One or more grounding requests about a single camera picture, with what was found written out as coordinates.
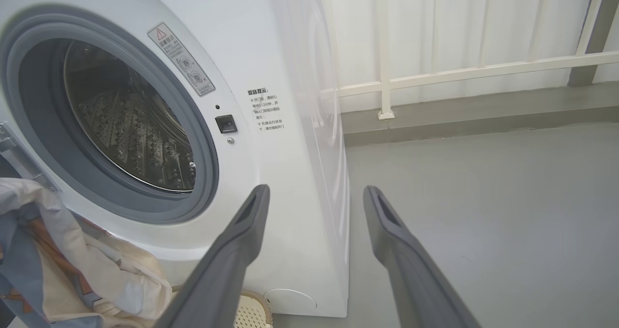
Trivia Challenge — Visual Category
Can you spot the black door latch socket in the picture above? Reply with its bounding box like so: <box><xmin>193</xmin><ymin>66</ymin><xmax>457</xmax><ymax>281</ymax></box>
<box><xmin>215</xmin><ymin>115</ymin><xmax>238</xmax><ymax>134</ymax></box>

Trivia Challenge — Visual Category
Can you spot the blue cartoon print garment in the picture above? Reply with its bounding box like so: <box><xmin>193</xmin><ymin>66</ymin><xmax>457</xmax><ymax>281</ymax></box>
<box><xmin>0</xmin><ymin>177</ymin><xmax>174</xmax><ymax>328</ymax></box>

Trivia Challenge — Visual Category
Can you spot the white metal railing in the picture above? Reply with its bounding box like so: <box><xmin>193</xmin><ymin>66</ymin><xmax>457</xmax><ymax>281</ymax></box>
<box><xmin>322</xmin><ymin>0</ymin><xmax>619</xmax><ymax>120</ymax></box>

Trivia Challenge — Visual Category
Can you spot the cream perforated laundry basket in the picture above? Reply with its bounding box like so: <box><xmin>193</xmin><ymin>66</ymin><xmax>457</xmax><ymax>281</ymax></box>
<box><xmin>172</xmin><ymin>285</ymin><xmax>272</xmax><ymax>328</ymax></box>

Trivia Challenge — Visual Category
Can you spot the steel perforated washing drum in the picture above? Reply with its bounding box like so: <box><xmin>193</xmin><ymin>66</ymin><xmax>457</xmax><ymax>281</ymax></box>
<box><xmin>64</xmin><ymin>40</ymin><xmax>196</xmax><ymax>192</ymax></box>

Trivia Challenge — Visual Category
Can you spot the warning sticker red triangle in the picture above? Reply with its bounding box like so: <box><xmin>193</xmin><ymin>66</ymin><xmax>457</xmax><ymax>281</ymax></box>
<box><xmin>147</xmin><ymin>22</ymin><xmax>216</xmax><ymax>97</ymax></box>

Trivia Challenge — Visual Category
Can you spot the round white filter cover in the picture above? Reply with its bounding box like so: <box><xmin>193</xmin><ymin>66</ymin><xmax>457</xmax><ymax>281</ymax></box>
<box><xmin>264</xmin><ymin>289</ymin><xmax>317</xmax><ymax>314</ymax></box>

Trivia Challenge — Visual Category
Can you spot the white washing machine body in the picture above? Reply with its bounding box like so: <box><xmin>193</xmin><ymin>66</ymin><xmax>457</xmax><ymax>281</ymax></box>
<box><xmin>0</xmin><ymin>0</ymin><xmax>351</xmax><ymax>318</ymax></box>

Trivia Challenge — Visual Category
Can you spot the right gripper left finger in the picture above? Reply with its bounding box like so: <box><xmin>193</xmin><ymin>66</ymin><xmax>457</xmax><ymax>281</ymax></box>
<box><xmin>154</xmin><ymin>184</ymin><xmax>270</xmax><ymax>328</ymax></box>

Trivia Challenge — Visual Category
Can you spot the grey rubber door gasket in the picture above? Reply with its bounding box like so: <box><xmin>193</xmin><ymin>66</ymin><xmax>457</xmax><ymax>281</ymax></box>
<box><xmin>0</xmin><ymin>6</ymin><xmax>220</xmax><ymax>224</ymax></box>

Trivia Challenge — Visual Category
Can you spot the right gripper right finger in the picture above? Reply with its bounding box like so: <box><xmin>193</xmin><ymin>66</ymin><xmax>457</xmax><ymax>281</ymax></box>
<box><xmin>363</xmin><ymin>185</ymin><xmax>482</xmax><ymax>328</ymax></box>

